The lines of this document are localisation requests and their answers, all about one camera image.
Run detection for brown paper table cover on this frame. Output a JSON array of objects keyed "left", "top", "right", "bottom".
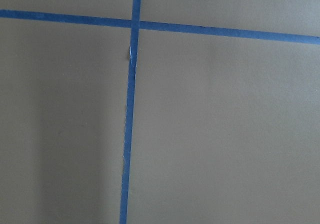
[{"left": 0, "top": 0, "right": 320, "bottom": 223}]

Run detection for centre vertical blue tape strip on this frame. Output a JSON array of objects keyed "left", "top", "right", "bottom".
[{"left": 119, "top": 0, "right": 141, "bottom": 224}]

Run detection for long horizontal blue tape strip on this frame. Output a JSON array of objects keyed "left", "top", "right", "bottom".
[{"left": 0, "top": 9, "right": 320, "bottom": 45}]

